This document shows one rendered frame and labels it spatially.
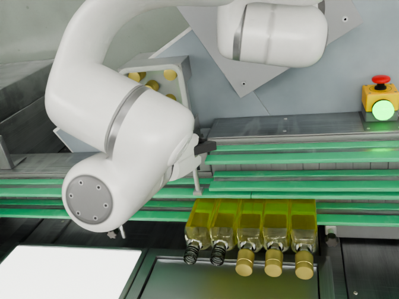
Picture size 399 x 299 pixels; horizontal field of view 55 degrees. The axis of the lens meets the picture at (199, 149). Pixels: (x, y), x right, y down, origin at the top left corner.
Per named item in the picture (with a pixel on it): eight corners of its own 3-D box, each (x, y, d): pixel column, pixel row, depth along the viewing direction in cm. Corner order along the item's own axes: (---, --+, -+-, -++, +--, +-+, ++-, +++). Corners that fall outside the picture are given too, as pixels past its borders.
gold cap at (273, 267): (279, 263, 79) (278, 280, 75) (263, 257, 79) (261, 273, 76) (285, 251, 77) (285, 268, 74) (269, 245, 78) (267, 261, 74)
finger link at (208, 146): (165, 160, 52) (162, 152, 58) (221, 153, 53) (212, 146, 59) (165, 152, 52) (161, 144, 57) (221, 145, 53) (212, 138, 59)
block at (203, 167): (203, 158, 107) (198, 171, 101) (198, 127, 103) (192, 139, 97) (215, 158, 106) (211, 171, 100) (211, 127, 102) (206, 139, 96)
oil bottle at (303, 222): (292, 199, 99) (290, 258, 81) (291, 181, 97) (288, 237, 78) (314, 199, 98) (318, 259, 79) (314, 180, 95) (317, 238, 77)
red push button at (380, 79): (372, 94, 89) (373, 79, 88) (369, 88, 93) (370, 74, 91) (391, 92, 88) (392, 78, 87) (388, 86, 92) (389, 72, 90)
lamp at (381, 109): (370, 117, 90) (373, 123, 88) (371, 99, 88) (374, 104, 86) (392, 116, 89) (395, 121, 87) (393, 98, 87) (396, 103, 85)
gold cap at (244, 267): (238, 260, 81) (236, 276, 78) (236, 247, 80) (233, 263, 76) (255, 261, 80) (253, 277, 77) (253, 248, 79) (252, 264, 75)
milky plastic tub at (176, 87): (144, 134, 115) (133, 148, 107) (127, 60, 105) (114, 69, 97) (200, 132, 110) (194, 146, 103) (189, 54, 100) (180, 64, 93)
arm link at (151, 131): (91, 72, 33) (190, 120, 32) (140, 68, 43) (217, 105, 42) (44, 215, 38) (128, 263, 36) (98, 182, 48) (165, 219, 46)
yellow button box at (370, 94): (360, 110, 98) (364, 122, 91) (361, 82, 94) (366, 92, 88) (390, 108, 96) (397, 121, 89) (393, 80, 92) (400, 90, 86)
